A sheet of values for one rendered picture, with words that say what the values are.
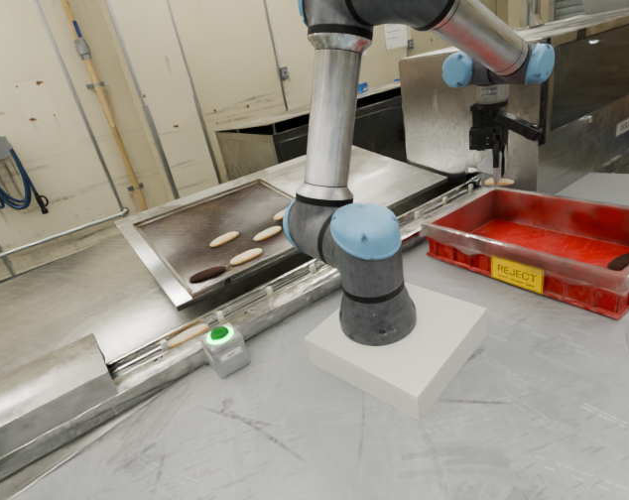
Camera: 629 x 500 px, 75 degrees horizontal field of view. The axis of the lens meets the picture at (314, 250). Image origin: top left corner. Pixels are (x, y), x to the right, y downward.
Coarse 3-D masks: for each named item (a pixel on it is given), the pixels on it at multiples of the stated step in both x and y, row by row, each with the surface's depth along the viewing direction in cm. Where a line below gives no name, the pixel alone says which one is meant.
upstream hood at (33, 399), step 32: (64, 352) 86; (96, 352) 84; (0, 384) 80; (32, 384) 78; (64, 384) 76; (96, 384) 77; (0, 416) 71; (32, 416) 72; (64, 416) 75; (0, 448) 70
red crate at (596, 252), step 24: (432, 240) 109; (504, 240) 113; (528, 240) 110; (552, 240) 108; (576, 240) 106; (600, 240) 104; (456, 264) 105; (480, 264) 100; (600, 264) 95; (552, 288) 87; (576, 288) 82; (600, 288) 78; (600, 312) 79; (624, 312) 78
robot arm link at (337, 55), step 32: (320, 0) 67; (320, 32) 68; (352, 32) 68; (320, 64) 71; (352, 64) 71; (320, 96) 73; (352, 96) 73; (320, 128) 74; (352, 128) 76; (320, 160) 76; (320, 192) 76; (288, 224) 83; (320, 224) 76
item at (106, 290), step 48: (432, 192) 158; (0, 288) 153; (48, 288) 144; (96, 288) 137; (144, 288) 130; (240, 288) 118; (0, 336) 119; (48, 336) 113; (96, 336) 109; (144, 336) 104; (96, 432) 77; (0, 480) 71
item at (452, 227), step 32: (480, 192) 121; (512, 192) 118; (448, 224) 113; (480, 224) 122; (544, 224) 114; (576, 224) 106; (608, 224) 100; (512, 256) 90; (544, 256) 84; (608, 288) 75
